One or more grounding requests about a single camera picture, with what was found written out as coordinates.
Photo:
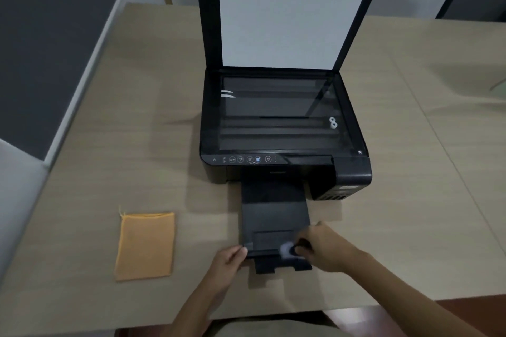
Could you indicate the person's right hand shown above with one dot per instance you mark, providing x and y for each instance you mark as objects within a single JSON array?
[{"x": 332, "y": 252}]

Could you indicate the person's left hand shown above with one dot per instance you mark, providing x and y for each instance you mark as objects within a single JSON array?
[{"x": 223, "y": 269}]

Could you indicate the person's right fingers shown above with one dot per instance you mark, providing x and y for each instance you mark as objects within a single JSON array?
[{"x": 306, "y": 244}]

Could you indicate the person's left thumb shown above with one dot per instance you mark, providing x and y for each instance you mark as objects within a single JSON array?
[{"x": 240, "y": 253}]

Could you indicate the small black white object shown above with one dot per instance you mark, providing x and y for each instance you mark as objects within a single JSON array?
[{"x": 290, "y": 250}]

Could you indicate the black printer output tray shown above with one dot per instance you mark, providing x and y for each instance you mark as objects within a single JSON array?
[{"x": 272, "y": 214}]

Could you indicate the person's left forearm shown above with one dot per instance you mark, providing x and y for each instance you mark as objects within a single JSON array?
[{"x": 197, "y": 311}]

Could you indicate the person's right forearm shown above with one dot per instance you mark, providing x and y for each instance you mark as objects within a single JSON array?
[{"x": 411, "y": 297}]

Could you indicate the person's grey clothing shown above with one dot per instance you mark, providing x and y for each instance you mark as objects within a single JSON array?
[{"x": 268, "y": 327}]

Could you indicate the orange cloth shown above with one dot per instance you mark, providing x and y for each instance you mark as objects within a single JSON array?
[{"x": 145, "y": 246}]

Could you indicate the black scanner printer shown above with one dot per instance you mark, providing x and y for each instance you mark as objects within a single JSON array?
[{"x": 276, "y": 119}]

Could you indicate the light grey partition panel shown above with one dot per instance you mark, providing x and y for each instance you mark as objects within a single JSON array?
[{"x": 17, "y": 198}]

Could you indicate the black printer lid white pad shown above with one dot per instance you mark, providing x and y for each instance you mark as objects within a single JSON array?
[{"x": 294, "y": 13}]

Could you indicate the dark grey partition panel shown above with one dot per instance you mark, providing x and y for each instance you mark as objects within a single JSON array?
[{"x": 51, "y": 44}]

